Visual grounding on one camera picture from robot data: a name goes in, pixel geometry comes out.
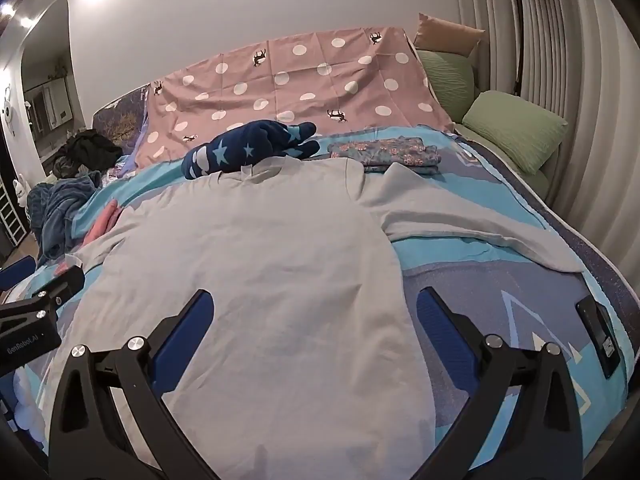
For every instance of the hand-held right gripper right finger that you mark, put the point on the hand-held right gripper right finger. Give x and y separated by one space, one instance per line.
441 330

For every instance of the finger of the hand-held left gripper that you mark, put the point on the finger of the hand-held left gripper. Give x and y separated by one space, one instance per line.
62 282
17 272

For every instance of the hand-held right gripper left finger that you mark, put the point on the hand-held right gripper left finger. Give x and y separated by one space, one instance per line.
186 330

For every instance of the grey shirt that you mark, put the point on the grey shirt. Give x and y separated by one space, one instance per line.
260 270

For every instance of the black clothes pile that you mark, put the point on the black clothes pile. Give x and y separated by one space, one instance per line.
90 152

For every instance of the white rack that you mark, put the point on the white rack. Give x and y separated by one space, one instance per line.
12 215

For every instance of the blue patterned bed cover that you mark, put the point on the blue patterned bed cover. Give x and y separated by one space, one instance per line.
480 280

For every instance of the folded pink cloth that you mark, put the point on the folded pink cloth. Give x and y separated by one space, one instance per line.
102 222

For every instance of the white plush toy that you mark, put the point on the white plush toy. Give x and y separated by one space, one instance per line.
20 191

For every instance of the black rectangular device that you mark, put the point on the black rectangular device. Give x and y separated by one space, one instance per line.
600 335

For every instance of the white fan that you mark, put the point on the white fan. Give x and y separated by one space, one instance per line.
7 110

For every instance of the purple printed blanket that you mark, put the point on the purple printed blanket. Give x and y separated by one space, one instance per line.
120 120

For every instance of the navy star print blanket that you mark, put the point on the navy star print blanket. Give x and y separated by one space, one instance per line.
235 152

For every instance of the folded floral cloth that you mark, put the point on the folded floral cloth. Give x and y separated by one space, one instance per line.
385 152

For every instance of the arched mirror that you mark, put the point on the arched mirror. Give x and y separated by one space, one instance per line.
50 85

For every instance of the green pillow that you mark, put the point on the green pillow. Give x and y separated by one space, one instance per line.
520 127
450 77

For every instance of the pink polka dot sheet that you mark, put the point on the pink polka dot sheet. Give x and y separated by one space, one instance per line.
310 85

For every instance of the white pleated curtain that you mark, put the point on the white pleated curtain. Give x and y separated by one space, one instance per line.
590 85

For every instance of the beige pillow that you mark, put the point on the beige pillow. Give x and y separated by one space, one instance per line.
447 35

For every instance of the black floor lamp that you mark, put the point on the black floor lamp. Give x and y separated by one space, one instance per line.
517 20

